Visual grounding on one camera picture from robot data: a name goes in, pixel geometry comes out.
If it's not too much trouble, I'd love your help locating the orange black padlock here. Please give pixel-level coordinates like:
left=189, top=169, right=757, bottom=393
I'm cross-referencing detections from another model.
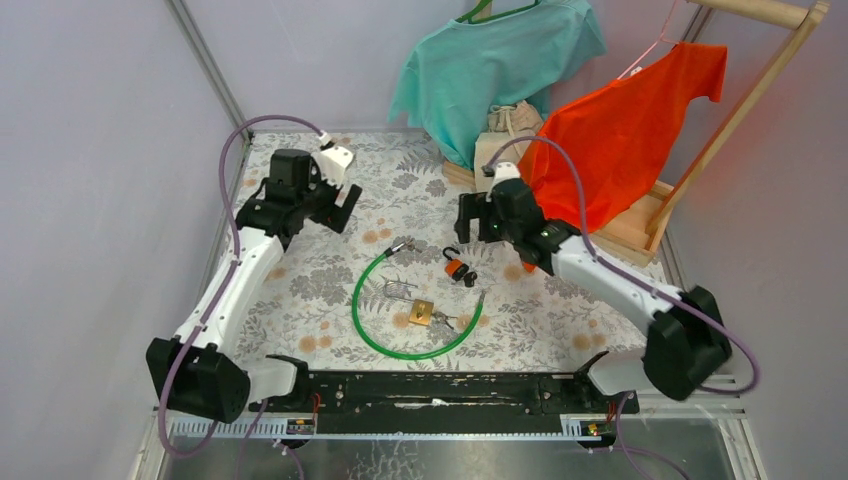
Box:
left=442, top=247, right=470, bottom=282

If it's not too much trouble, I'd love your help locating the green cable lock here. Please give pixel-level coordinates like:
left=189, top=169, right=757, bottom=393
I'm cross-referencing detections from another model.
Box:
left=350, top=237, right=486, bottom=363

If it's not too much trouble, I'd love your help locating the cable lock key pair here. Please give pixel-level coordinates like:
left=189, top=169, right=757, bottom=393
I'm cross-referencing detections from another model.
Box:
left=397, top=238, right=423, bottom=252

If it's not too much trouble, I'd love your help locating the brass padlock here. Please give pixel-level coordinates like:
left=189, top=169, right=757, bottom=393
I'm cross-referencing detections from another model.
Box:
left=408, top=299, right=434, bottom=327

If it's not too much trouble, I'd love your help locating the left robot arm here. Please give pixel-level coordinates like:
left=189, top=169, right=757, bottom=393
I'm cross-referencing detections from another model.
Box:
left=146, top=145, right=362, bottom=424

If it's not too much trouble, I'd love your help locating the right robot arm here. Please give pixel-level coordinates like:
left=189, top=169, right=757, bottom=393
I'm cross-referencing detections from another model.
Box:
left=454, top=179, right=732, bottom=412

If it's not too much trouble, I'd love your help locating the floral table mat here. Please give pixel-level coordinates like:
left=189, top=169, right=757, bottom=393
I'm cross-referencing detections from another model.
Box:
left=235, top=131, right=645, bottom=372

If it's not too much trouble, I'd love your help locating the wooden clothes rack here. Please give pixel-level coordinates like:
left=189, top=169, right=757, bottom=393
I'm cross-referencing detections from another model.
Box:
left=441, top=0, right=831, bottom=269

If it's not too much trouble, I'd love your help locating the teal t-shirt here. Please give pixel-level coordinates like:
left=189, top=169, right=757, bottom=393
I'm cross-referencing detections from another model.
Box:
left=387, top=1, right=607, bottom=169

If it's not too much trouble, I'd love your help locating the orange t-shirt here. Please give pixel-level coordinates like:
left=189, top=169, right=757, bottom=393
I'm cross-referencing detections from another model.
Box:
left=518, top=42, right=728, bottom=233

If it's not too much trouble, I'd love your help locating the green clothes hanger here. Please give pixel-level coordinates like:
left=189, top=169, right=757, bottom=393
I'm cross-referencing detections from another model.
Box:
left=455, top=0, right=540, bottom=24

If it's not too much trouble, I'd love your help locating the pink clothes hanger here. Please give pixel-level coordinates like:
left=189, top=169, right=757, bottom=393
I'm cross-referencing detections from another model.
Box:
left=616, top=0, right=679, bottom=80

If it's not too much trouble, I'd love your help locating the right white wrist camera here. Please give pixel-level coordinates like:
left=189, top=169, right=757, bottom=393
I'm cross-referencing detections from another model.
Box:
left=477, top=162, right=521, bottom=192

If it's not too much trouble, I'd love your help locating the beige drawstring bag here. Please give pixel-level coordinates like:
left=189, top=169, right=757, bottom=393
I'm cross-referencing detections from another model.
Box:
left=473, top=100, right=544, bottom=182

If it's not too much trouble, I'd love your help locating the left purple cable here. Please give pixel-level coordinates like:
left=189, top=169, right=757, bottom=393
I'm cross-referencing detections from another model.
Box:
left=156, top=115, right=329, bottom=480

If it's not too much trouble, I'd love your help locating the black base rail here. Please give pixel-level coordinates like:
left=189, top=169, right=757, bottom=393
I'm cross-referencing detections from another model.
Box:
left=267, top=370, right=618, bottom=435

